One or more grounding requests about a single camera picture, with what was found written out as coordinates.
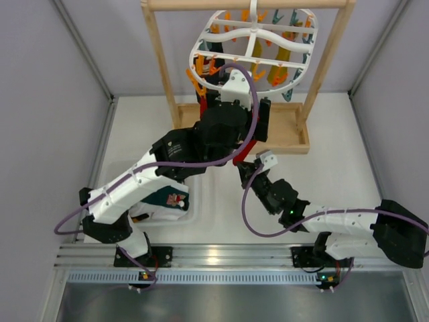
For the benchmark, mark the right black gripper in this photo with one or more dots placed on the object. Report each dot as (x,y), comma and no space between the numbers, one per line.
(250,171)

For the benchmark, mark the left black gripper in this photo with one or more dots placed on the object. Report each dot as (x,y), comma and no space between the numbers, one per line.
(263,119)

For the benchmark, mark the red sock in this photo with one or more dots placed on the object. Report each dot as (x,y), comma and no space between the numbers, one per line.
(203,105)
(239,158)

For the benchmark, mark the white clip hanger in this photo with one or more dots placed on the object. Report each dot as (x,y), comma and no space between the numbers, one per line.
(275,48)

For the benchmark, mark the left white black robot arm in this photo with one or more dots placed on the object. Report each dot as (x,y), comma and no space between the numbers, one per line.
(156,182)

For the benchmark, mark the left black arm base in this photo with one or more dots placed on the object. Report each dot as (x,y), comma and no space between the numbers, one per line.
(158,256)

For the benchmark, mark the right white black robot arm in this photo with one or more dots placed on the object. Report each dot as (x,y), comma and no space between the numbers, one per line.
(387,231)

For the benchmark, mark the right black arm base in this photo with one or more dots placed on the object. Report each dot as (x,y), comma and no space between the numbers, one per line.
(307,257)

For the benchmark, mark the wooden hanger stand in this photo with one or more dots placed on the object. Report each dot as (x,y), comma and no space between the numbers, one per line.
(287,133)

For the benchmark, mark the mustard yellow sock right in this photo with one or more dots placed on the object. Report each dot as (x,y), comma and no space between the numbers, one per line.
(279,74)

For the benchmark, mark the mustard yellow sock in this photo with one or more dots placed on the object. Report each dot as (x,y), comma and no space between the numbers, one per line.
(257,50)
(279,74)

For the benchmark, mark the translucent plastic bin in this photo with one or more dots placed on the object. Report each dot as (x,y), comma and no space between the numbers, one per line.
(115,168)

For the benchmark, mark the dark navy sock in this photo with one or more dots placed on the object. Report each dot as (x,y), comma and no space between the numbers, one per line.
(211,66)

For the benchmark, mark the mustard yellow sock left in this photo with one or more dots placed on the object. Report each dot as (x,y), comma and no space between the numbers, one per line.
(257,50)

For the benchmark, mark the green christmas sock in bin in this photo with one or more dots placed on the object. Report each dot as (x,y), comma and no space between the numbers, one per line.
(169,197)

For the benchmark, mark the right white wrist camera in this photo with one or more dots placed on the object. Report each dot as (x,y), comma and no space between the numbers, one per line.
(268,159)

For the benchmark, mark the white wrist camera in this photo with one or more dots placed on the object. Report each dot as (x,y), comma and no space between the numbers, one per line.
(237,89)
(268,159)

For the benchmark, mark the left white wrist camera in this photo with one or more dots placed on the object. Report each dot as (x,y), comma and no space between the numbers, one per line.
(237,89)

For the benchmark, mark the perforated cable duct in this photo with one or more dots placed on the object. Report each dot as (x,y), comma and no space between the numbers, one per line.
(199,277)

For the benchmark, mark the aluminium rail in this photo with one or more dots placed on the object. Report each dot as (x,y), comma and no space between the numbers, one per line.
(184,256)

